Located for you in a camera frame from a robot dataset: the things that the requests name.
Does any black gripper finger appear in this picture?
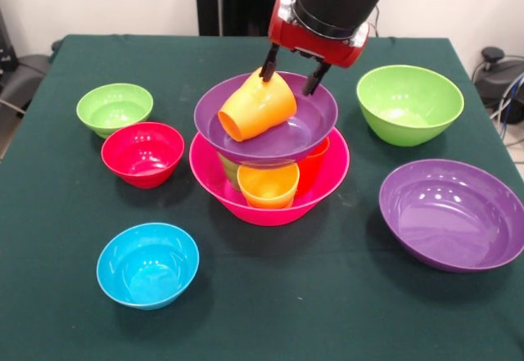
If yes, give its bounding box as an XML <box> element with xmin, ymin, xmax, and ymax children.
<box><xmin>301</xmin><ymin>58</ymin><xmax>333</xmax><ymax>97</ymax></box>
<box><xmin>259</xmin><ymin>43</ymin><xmax>282</xmax><ymax>83</ymax></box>

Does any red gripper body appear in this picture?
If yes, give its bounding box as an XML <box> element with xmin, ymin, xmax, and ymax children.
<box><xmin>268</xmin><ymin>0</ymin><xmax>371</xmax><ymax>70</ymax></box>

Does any orange cup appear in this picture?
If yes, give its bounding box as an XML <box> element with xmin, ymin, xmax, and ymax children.
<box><xmin>216</xmin><ymin>66</ymin><xmax>299</xmax><ymax>144</ymax></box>

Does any purple bowl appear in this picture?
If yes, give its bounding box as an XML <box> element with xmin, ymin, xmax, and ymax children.
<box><xmin>192</xmin><ymin>70</ymin><xmax>340</xmax><ymax>169</ymax></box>
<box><xmin>378</xmin><ymin>158</ymin><xmax>524</xmax><ymax>273</ymax></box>

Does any red cup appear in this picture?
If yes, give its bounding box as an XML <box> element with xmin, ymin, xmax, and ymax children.
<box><xmin>295</xmin><ymin>136</ymin><xmax>331</xmax><ymax>198</ymax></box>

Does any large green bowl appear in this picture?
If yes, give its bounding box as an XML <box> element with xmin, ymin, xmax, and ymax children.
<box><xmin>355</xmin><ymin>64</ymin><xmax>466</xmax><ymax>148</ymax></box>

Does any green cup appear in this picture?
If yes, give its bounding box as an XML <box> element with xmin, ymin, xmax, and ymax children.
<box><xmin>218</xmin><ymin>152</ymin><xmax>242</xmax><ymax>192</ymax></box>

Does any yellow cup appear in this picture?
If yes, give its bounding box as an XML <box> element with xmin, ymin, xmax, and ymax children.
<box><xmin>236</xmin><ymin>163</ymin><xmax>301</xmax><ymax>210</ymax></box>

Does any large pink bowl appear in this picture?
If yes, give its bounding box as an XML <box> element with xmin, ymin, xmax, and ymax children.
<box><xmin>188</xmin><ymin>127</ymin><xmax>351</xmax><ymax>228</ymax></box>

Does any blue bowl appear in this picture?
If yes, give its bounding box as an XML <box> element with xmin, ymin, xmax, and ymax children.
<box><xmin>96</xmin><ymin>222</ymin><xmax>201</xmax><ymax>312</ymax></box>

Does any small red bowl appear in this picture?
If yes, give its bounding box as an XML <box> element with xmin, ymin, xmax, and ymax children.
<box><xmin>101</xmin><ymin>121</ymin><xmax>186</xmax><ymax>190</ymax></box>

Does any small green bowl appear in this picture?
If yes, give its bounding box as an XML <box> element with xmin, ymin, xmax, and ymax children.
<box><xmin>75</xmin><ymin>83</ymin><xmax>155</xmax><ymax>140</ymax></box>

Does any black floor stand base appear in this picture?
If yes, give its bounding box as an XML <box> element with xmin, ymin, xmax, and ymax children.
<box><xmin>471</xmin><ymin>46</ymin><xmax>524</xmax><ymax>106</ymax></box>
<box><xmin>0</xmin><ymin>52</ymin><xmax>53</xmax><ymax>111</ymax></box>

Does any dark green tablecloth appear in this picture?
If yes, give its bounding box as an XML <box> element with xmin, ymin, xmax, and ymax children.
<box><xmin>0</xmin><ymin>34</ymin><xmax>524</xmax><ymax>361</ymax></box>

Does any black hanging cable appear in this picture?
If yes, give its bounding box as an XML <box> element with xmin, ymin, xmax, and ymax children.
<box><xmin>366</xmin><ymin>2</ymin><xmax>382</xmax><ymax>38</ymax></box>

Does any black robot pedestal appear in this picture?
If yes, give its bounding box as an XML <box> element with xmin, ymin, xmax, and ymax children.
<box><xmin>187</xmin><ymin>0</ymin><xmax>304</xmax><ymax>38</ymax></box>

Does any blue and white cable bundle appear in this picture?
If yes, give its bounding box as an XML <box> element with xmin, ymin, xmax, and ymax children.
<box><xmin>489</xmin><ymin>72</ymin><xmax>524</xmax><ymax>127</ymax></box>

